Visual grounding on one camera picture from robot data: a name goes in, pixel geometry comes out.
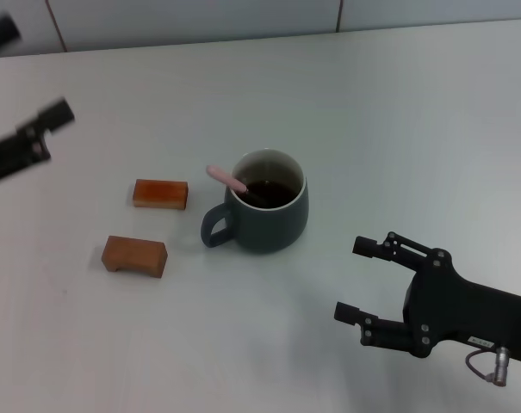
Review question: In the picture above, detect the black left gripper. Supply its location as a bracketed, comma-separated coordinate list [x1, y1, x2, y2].
[0, 15, 76, 193]

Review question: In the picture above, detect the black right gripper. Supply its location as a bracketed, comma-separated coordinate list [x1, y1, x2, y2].
[333, 231, 521, 362]

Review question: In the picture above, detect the pink handled metal spoon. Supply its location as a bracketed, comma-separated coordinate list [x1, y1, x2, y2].
[206, 164, 270, 203]

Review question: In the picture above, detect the grey ceramic cup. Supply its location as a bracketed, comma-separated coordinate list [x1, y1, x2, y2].
[199, 148, 311, 255]

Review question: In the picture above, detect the dark coffee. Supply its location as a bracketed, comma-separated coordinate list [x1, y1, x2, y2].
[241, 180, 303, 211]

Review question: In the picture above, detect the flat wooden block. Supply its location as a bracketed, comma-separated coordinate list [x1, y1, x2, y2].
[132, 179, 189, 211]

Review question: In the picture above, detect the arched wooden block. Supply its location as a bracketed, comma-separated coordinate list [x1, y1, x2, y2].
[101, 234, 169, 280]

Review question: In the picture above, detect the right gripper cable connector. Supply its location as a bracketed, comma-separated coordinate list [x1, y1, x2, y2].
[465, 346, 512, 386]

